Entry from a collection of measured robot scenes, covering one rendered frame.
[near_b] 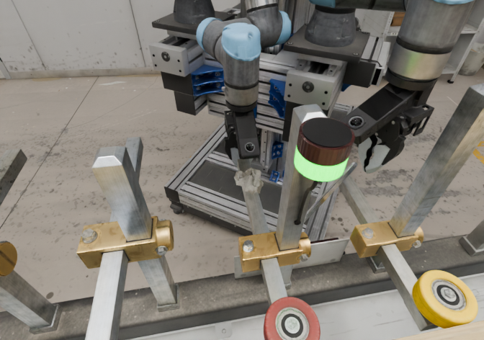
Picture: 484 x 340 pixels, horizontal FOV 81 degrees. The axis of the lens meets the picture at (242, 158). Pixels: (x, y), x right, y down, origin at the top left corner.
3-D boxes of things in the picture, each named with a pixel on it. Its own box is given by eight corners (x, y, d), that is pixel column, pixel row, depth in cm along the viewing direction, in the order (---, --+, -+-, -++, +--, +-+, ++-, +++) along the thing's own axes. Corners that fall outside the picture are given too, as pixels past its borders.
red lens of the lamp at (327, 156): (290, 135, 35) (292, 119, 33) (336, 130, 35) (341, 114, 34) (307, 168, 30) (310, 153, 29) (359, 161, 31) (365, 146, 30)
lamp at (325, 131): (278, 225, 48) (294, 118, 33) (310, 220, 48) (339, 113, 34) (288, 257, 43) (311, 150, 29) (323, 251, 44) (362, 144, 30)
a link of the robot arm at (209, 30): (235, 43, 73) (258, 60, 66) (194, 52, 69) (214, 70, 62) (235, 10, 68) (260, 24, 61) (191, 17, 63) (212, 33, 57)
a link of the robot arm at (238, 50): (246, 17, 58) (270, 30, 53) (245, 68, 66) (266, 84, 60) (212, 24, 55) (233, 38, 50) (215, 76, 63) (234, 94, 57)
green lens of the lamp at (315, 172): (287, 150, 36) (289, 136, 35) (332, 145, 37) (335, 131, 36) (303, 184, 32) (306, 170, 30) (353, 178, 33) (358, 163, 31)
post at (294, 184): (269, 277, 68) (293, 101, 36) (283, 274, 68) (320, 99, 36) (272, 292, 65) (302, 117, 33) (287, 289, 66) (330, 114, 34)
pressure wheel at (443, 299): (390, 327, 50) (418, 301, 42) (399, 289, 55) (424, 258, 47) (441, 356, 47) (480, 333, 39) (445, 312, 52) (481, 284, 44)
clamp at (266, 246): (238, 250, 59) (238, 236, 55) (300, 240, 60) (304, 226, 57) (243, 276, 55) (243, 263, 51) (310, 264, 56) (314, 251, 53)
